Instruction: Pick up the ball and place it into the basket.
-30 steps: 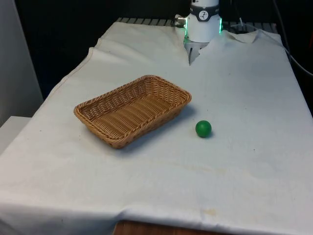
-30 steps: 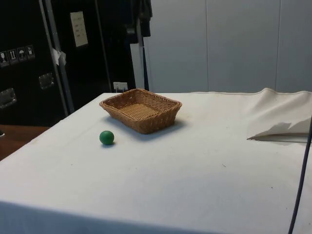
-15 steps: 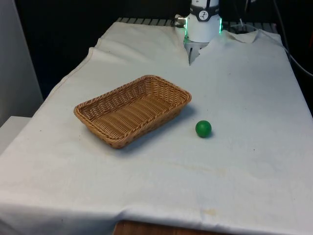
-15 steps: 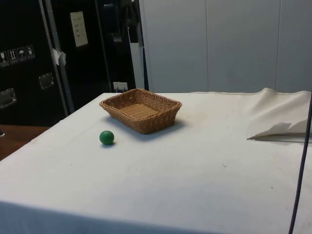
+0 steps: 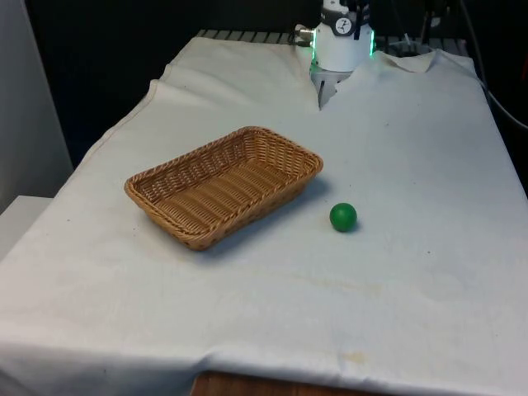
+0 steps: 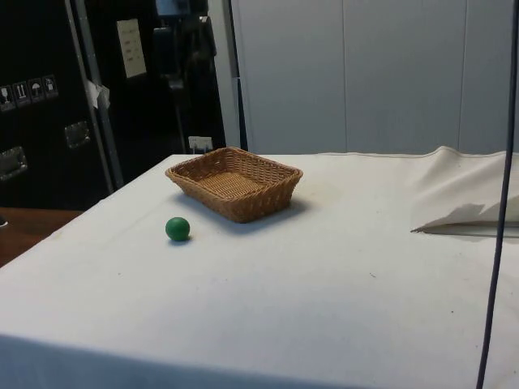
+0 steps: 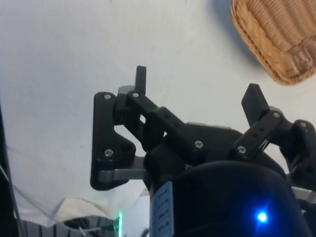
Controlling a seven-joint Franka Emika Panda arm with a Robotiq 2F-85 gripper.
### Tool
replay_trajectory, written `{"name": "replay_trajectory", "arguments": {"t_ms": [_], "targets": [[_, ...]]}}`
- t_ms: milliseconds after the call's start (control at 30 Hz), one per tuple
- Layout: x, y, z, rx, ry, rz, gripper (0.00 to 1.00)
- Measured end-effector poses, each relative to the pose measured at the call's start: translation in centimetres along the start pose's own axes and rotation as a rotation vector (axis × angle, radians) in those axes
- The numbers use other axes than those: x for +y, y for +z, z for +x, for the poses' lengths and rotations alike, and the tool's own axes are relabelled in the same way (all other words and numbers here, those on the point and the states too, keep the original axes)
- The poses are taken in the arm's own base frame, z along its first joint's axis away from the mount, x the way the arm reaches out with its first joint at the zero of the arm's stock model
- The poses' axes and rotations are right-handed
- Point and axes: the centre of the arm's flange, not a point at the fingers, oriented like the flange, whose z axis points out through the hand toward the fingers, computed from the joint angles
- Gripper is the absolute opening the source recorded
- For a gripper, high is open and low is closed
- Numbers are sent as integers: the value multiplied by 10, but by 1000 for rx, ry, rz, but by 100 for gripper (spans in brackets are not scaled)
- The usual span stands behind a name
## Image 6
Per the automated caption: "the green ball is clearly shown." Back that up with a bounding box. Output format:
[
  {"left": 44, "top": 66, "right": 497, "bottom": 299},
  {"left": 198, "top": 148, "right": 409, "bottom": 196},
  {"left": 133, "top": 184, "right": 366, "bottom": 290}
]
[{"left": 165, "top": 216, "right": 191, "bottom": 243}]

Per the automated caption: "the black cabinet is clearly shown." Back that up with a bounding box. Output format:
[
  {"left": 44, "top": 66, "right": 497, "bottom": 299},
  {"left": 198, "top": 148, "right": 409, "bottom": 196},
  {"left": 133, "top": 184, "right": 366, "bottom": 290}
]
[{"left": 0, "top": 0, "right": 228, "bottom": 212}]

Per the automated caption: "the pale grey locker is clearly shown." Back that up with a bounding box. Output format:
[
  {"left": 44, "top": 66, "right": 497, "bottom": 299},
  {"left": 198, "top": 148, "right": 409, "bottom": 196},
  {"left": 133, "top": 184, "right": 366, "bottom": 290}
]
[{"left": 231, "top": 0, "right": 345, "bottom": 156}]

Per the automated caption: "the brown wicker basket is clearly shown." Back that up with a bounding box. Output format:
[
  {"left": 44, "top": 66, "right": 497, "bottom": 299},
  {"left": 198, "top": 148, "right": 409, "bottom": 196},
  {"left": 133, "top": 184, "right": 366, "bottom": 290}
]
[{"left": 165, "top": 146, "right": 304, "bottom": 224}]

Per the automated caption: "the black cable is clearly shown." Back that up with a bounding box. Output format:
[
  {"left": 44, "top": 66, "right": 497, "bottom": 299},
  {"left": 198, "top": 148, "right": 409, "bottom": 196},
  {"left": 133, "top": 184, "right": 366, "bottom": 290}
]
[{"left": 476, "top": 150, "right": 510, "bottom": 389}]

